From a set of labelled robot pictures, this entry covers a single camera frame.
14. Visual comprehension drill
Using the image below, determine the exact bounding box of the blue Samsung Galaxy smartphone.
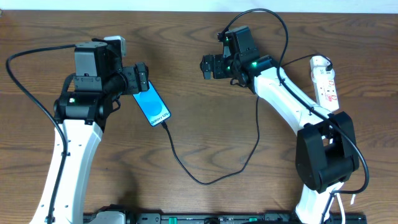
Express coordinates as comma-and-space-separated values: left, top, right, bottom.
133, 81, 172, 127

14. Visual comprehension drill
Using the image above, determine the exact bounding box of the black USB charging cable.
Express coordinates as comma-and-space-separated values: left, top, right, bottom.
160, 53, 333, 186

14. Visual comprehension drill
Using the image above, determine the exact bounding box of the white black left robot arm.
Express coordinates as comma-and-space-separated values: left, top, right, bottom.
31, 35, 149, 223

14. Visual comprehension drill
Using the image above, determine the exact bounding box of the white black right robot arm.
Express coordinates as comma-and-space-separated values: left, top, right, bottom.
200, 26, 362, 223

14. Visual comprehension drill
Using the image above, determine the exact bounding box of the white USB charger plug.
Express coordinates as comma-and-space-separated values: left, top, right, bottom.
310, 55, 331, 70

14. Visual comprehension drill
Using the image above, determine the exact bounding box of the white power strip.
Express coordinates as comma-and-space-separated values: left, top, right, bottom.
311, 67, 339, 112

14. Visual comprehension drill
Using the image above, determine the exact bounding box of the white paper scrap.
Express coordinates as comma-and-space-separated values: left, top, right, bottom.
350, 194, 356, 205

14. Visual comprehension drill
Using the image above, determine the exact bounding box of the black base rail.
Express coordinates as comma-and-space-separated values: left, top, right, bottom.
83, 212, 368, 224

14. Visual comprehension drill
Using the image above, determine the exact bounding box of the white power strip cord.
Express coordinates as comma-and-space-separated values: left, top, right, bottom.
335, 192, 346, 224

